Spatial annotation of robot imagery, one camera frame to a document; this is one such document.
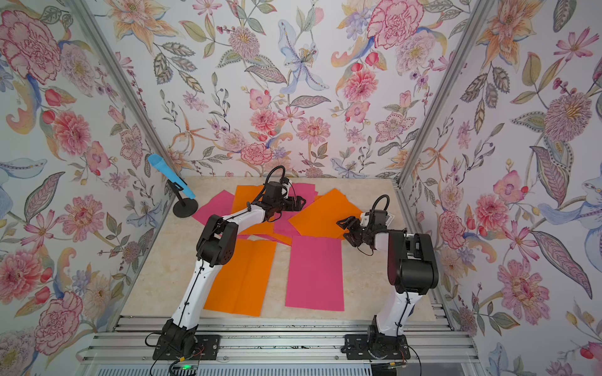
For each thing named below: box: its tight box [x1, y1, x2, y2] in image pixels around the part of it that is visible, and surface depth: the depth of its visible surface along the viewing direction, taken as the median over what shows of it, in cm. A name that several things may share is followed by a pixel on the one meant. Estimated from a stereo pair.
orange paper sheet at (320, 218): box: [287, 188, 363, 240], surface depth 109 cm
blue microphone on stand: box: [148, 153, 199, 218], surface depth 101 cm
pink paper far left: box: [192, 189, 235, 227], surface depth 116 cm
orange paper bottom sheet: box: [203, 238, 277, 318], surface depth 86 cm
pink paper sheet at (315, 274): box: [285, 235, 345, 311], surface depth 90 cm
